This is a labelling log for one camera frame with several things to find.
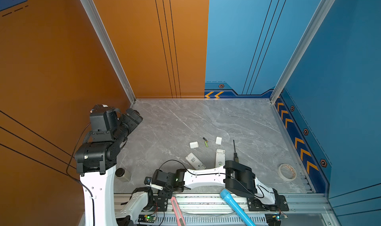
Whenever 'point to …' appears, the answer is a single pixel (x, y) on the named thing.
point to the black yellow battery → (236, 158)
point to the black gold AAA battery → (204, 139)
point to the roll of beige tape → (286, 172)
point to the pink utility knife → (179, 218)
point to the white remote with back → (220, 157)
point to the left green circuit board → (147, 218)
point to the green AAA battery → (206, 144)
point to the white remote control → (195, 161)
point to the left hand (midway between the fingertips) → (132, 115)
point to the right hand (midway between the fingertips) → (159, 189)
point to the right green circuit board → (273, 219)
